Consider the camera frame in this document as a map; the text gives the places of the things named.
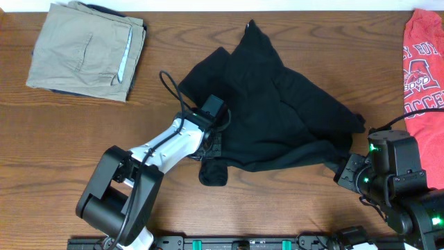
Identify black polo shirt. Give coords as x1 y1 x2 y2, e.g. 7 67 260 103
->
179 22 365 186

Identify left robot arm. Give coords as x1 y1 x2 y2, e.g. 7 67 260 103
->
76 109 223 249

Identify red printed t-shirt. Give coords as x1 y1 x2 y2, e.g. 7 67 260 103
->
402 9 443 189

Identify folded khaki pants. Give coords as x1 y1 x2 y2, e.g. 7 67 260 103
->
25 0 146 103

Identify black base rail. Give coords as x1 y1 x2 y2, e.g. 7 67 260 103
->
67 233 407 250

